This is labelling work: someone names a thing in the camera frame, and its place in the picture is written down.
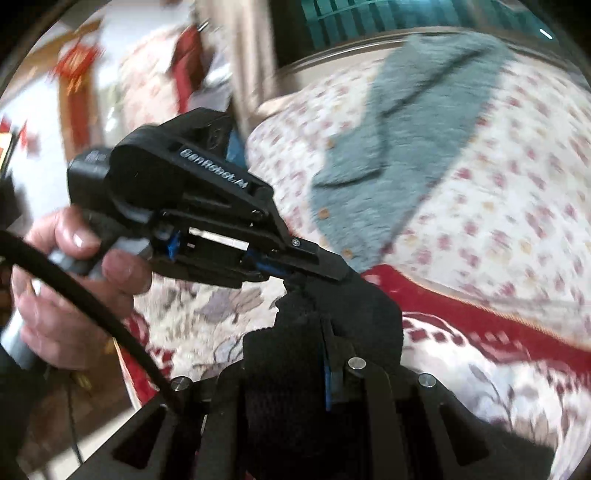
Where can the red white floral fleece blanket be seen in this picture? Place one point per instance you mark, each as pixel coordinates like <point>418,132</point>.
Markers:
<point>521,366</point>

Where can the beige curtain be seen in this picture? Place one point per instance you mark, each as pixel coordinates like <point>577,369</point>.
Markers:
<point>244,31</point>

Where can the red hanging decoration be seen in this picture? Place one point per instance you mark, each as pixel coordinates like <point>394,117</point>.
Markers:
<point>78,105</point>

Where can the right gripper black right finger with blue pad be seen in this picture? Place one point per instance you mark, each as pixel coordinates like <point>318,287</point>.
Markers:
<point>409,426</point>

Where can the floral print quilt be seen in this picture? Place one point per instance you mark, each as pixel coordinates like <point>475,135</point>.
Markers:
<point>509,225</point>

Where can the window with green grille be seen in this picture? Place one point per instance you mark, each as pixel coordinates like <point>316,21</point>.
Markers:
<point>305,27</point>

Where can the black pants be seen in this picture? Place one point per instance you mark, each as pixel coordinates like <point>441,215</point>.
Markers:
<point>306,416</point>

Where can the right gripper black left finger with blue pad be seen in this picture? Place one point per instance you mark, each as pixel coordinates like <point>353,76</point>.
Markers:
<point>205,439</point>

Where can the grey-blue fuzzy cardigan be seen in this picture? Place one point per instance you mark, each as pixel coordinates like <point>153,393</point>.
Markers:
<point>421,110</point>

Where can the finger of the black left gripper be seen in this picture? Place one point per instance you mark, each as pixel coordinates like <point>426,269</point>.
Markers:
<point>299,256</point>

